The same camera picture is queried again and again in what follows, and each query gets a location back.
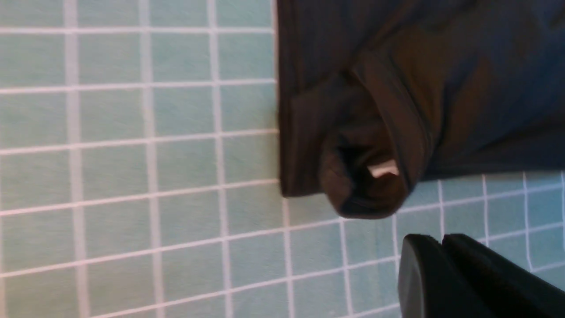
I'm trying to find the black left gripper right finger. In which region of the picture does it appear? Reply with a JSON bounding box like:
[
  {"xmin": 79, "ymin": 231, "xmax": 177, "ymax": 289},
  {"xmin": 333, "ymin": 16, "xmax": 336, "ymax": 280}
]
[{"xmin": 442, "ymin": 234, "xmax": 565, "ymax": 318}]

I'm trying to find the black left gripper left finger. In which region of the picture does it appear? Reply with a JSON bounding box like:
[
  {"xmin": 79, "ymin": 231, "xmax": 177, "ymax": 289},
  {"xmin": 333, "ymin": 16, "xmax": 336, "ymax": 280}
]
[{"xmin": 398, "ymin": 234, "xmax": 486, "ymax": 318}]

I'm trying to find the dark gray long-sleeve shirt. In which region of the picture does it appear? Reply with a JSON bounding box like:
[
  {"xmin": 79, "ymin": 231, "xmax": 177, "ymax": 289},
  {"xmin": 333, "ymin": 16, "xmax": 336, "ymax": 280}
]
[{"xmin": 276, "ymin": 0, "xmax": 565, "ymax": 219}]

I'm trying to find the green grid cutting mat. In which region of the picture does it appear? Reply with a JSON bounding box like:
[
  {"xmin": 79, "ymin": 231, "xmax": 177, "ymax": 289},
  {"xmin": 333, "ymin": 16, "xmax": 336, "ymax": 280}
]
[{"xmin": 0, "ymin": 0, "xmax": 564, "ymax": 318}]

